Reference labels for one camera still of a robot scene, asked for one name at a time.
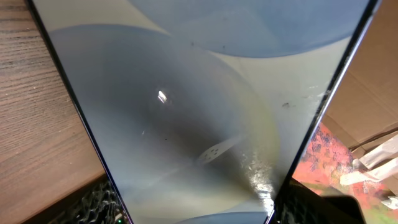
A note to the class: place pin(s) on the colourful patterned floor mat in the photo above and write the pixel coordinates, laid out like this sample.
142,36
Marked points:
326,159

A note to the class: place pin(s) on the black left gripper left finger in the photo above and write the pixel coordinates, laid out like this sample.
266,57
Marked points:
94,203

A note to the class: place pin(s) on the Samsung Galaxy smartphone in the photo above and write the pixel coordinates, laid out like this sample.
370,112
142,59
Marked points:
199,110

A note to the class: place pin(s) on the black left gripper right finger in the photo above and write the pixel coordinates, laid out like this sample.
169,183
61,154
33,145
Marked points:
297,204

